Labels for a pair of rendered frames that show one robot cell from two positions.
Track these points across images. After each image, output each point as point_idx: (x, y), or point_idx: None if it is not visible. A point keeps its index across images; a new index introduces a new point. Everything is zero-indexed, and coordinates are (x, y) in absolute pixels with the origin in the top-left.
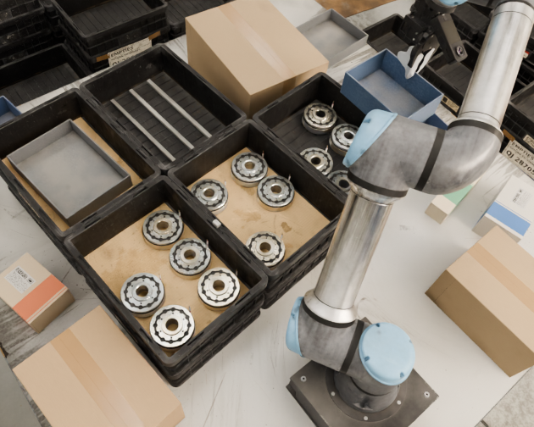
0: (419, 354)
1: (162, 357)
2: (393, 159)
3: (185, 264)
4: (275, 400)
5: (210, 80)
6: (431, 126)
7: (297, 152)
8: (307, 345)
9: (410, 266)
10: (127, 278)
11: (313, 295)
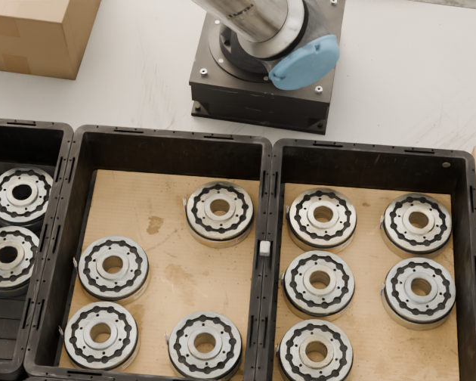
0: (161, 46)
1: (472, 163)
2: None
3: (337, 274)
4: (347, 134)
5: None
6: None
7: None
8: (328, 26)
9: (47, 113)
10: (418, 339)
11: (283, 29)
